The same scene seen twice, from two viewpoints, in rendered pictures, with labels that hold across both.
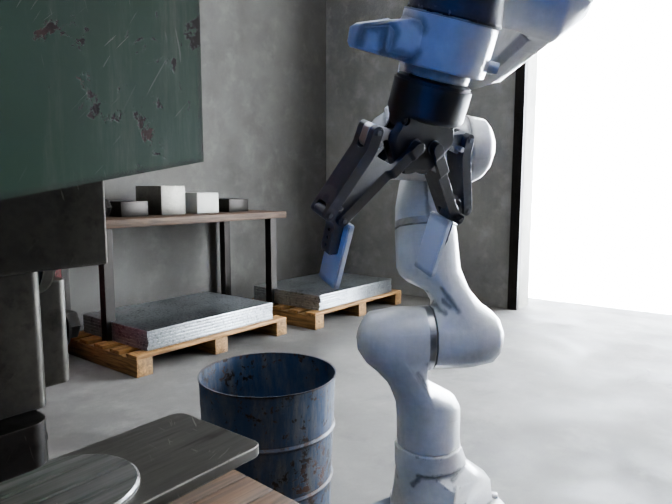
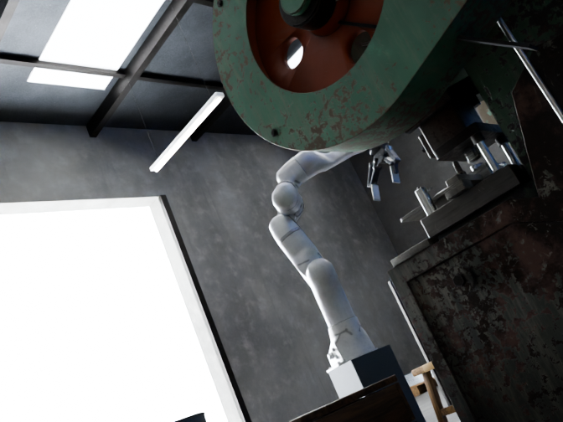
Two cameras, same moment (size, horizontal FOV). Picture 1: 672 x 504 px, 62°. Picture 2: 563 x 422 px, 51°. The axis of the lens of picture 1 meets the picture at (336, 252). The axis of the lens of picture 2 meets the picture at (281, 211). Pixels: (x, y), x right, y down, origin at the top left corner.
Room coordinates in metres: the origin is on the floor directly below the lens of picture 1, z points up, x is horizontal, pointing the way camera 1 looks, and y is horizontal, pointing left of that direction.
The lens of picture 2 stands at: (0.88, 2.08, 0.36)
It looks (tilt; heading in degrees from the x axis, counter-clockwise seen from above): 18 degrees up; 273
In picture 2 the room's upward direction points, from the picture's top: 24 degrees counter-clockwise
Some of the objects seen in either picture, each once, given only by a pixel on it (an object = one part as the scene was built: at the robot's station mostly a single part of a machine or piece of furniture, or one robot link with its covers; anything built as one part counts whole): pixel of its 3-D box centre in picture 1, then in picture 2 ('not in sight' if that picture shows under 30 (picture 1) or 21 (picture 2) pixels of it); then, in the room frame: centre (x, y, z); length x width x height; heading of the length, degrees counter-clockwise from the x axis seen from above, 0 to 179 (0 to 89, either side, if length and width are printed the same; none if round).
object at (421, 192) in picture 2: not in sight; (426, 201); (0.57, 0.38, 0.75); 0.03 x 0.03 x 0.10; 52
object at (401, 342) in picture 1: (408, 375); (328, 290); (0.96, -0.13, 0.71); 0.18 x 0.11 x 0.25; 95
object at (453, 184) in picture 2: not in sight; (462, 177); (0.47, 0.45, 0.76); 0.17 x 0.06 x 0.10; 52
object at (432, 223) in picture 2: not in sight; (502, 200); (0.37, 0.31, 0.68); 0.45 x 0.30 x 0.06; 52
